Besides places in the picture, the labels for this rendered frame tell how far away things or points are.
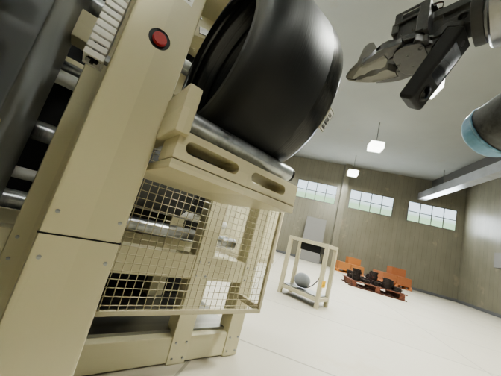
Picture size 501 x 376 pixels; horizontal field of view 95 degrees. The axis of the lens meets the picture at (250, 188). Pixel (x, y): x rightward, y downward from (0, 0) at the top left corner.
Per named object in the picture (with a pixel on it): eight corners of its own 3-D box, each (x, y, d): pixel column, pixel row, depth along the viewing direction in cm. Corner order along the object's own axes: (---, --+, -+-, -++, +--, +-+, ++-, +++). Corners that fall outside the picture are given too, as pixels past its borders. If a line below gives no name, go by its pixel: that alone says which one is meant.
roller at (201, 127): (187, 118, 46) (188, 104, 48) (177, 132, 48) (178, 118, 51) (297, 177, 66) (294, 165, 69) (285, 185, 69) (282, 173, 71)
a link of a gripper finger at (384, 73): (357, 68, 53) (402, 49, 45) (353, 90, 52) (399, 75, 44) (350, 59, 51) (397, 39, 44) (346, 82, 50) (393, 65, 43)
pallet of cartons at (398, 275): (402, 287, 1032) (404, 269, 1046) (414, 292, 929) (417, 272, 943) (368, 278, 1064) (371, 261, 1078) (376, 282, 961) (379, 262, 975)
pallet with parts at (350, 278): (408, 302, 572) (410, 282, 581) (347, 285, 607) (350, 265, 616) (392, 294, 664) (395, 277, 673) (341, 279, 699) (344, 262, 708)
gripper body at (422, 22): (405, 45, 46) (491, 9, 37) (399, 82, 45) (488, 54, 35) (391, 16, 42) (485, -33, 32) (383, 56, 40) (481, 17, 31)
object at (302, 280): (316, 309, 281) (329, 244, 295) (276, 291, 322) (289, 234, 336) (327, 307, 306) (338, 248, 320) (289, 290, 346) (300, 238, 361)
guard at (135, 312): (50, 318, 71) (129, 115, 83) (51, 315, 72) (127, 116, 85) (259, 313, 124) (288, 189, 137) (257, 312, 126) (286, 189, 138)
